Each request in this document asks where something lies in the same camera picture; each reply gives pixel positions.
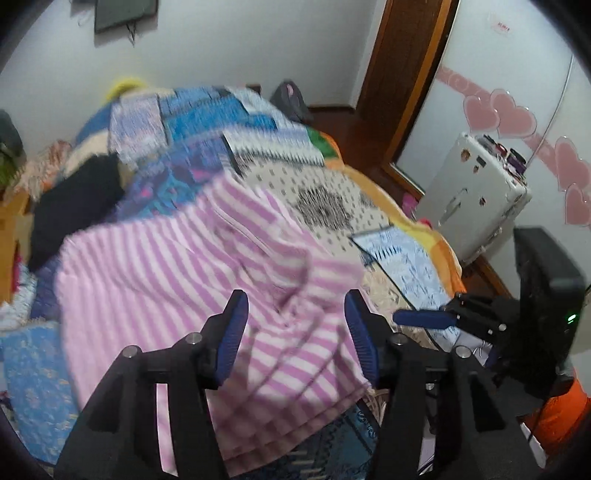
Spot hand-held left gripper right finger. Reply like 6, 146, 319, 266
344, 289, 546, 480

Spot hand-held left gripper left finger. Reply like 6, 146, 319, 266
53, 290, 250, 480

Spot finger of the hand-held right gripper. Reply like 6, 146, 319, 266
392, 292, 509, 347
480, 344, 507, 376

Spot pink striped pants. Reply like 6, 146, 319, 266
55, 174, 375, 478

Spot white suitcase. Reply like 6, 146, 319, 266
413, 132, 532, 264

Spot blue patchwork quilt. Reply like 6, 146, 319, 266
0, 85, 465, 480

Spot black cloth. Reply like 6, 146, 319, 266
28, 154, 125, 273

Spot grey bag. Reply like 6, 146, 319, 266
270, 80, 309, 123

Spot white wardrobe door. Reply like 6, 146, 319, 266
392, 0, 591, 296

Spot orange striped bedsheet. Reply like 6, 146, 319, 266
18, 141, 73, 195

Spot yellow foam arch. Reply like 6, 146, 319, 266
105, 78, 147, 102

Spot grey plush pillow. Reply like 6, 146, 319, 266
0, 110, 24, 158

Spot small black wall monitor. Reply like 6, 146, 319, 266
95, 0, 158, 33

